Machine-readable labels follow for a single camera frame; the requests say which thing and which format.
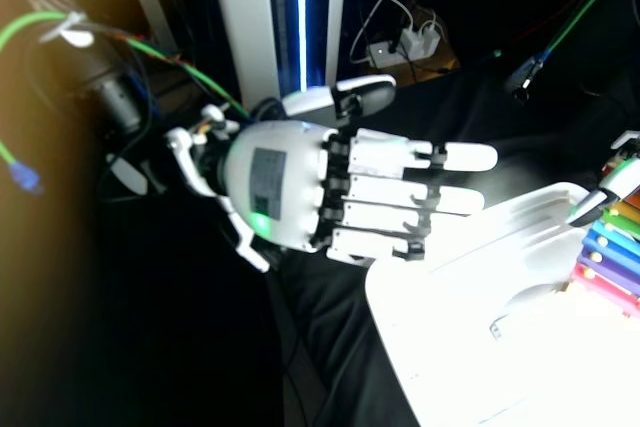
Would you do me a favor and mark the rainbow wooden toy xylophone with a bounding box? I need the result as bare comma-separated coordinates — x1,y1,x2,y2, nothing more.
562,199,640,319

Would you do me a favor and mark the white plastic tray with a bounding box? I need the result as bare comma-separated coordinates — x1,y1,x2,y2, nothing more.
364,181,640,427

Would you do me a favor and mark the white power strip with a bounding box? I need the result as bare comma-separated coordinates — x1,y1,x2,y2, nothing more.
367,40,409,69

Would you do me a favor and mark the white column blue light strip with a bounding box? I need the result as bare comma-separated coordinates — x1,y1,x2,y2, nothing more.
205,0,350,108

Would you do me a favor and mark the brown wooden box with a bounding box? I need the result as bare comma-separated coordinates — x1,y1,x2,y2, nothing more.
359,54,461,88

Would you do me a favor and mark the white plug charger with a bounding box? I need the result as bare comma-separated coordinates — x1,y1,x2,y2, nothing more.
399,21,442,59

